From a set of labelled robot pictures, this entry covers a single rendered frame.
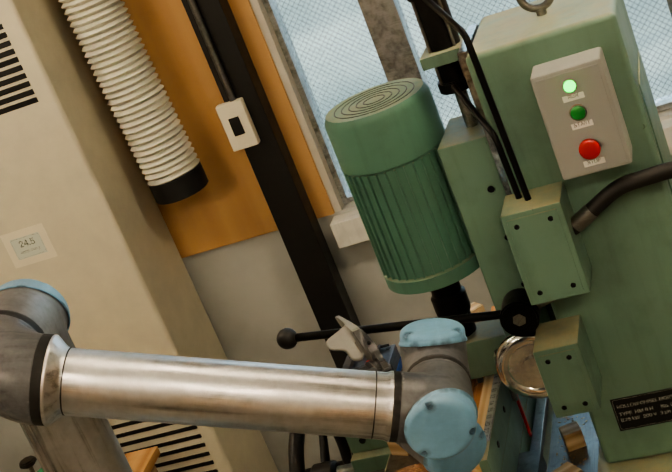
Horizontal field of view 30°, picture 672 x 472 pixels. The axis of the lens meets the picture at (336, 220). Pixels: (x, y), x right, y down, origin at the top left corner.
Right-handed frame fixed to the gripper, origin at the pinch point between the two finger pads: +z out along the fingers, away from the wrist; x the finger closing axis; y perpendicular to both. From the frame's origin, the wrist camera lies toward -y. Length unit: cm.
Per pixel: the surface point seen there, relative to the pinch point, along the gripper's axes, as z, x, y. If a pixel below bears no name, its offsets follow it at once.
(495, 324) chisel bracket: -4.5, 3.3, -25.3
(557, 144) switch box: -28, -34, -26
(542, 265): -27.4, -16.8, -21.2
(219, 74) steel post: 134, -14, -37
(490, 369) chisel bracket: -7.0, 9.4, -21.5
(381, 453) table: 5.5, 23.9, -4.3
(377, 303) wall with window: 125, 61, -64
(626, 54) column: -30, -44, -38
